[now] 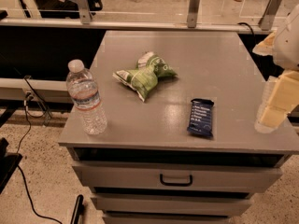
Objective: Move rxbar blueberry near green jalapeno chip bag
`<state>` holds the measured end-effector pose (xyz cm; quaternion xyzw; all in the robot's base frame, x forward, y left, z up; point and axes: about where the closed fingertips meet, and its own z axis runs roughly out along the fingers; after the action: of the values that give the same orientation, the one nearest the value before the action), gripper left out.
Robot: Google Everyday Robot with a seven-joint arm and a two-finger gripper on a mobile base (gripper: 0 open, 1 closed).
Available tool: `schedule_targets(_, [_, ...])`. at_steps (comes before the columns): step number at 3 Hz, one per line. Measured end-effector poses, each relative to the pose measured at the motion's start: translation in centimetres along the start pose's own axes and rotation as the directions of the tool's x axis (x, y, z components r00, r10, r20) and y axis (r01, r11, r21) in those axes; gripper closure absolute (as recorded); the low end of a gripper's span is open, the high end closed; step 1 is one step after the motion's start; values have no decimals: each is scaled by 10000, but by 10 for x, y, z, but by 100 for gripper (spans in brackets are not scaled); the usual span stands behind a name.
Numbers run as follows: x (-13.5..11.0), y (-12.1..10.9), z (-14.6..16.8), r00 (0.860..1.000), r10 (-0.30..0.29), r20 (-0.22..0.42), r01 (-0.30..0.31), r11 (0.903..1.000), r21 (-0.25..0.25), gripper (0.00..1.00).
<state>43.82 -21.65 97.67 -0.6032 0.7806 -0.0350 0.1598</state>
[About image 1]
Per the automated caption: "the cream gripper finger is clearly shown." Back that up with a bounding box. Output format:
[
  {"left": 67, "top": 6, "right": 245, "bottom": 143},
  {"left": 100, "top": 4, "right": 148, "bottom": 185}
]
[
  {"left": 254, "top": 70, "right": 299, "bottom": 133},
  {"left": 252, "top": 32, "right": 276, "bottom": 56}
]

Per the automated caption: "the blue rxbar blueberry bar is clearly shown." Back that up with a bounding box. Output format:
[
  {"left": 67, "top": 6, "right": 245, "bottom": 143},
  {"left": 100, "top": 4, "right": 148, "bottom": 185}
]
[{"left": 187, "top": 98, "right": 214, "bottom": 138}]

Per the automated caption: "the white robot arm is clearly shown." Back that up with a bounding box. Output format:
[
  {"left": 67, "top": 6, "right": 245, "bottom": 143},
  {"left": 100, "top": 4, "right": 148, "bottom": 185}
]
[{"left": 253, "top": 5, "right": 299, "bottom": 133}]

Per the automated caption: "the green jalapeno chip bag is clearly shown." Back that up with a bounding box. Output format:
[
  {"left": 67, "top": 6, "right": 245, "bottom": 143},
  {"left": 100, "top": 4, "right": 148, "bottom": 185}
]
[{"left": 113, "top": 51, "right": 177, "bottom": 102}]

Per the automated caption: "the grey drawer cabinet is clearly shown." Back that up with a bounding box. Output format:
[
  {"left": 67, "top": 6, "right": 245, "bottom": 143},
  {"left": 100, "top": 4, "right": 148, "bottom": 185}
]
[{"left": 60, "top": 31, "right": 299, "bottom": 224}]

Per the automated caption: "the clear plastic water bottle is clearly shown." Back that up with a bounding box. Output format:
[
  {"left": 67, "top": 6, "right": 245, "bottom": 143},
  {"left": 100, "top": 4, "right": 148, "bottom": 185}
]
[{"left": 66, "top": 60, "right": 107, "bottom": 134}]

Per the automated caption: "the seated person in background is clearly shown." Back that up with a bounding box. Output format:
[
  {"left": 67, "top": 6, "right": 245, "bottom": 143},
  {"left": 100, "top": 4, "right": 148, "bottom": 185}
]
[{"left": 36, "top": 0, "right": 103, "bottom": 19}]

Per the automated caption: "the metal railing with posts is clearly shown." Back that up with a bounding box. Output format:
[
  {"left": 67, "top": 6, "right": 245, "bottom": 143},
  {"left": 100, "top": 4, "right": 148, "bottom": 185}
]
[{"left": 0, "top": 0, "right": 288, "bottom": 35}]

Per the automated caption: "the black bar on floor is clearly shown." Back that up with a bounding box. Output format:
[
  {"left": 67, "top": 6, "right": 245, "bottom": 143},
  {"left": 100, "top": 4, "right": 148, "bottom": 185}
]
[{"left": 70, "top": 194, "right": 84, "bottom": 224}]

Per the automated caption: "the black object at left edge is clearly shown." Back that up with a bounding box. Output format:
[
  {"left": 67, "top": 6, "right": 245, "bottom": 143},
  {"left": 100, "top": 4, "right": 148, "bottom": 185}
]
[{"left": 0, "top": 138, "right": 22, "bottom": 194}]

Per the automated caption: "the black drawer handle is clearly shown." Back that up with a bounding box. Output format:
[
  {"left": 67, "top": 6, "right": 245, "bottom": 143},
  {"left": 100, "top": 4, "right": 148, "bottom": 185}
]
[{"left": 159, "top": 174, "right": 193, "bottom": 187}]

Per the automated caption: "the black floor cable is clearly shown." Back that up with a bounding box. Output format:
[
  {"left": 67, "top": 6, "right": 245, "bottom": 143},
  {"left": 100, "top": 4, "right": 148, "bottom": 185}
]
[{"left": 15, "top": 75, "right": 64, "bottom": 224}]

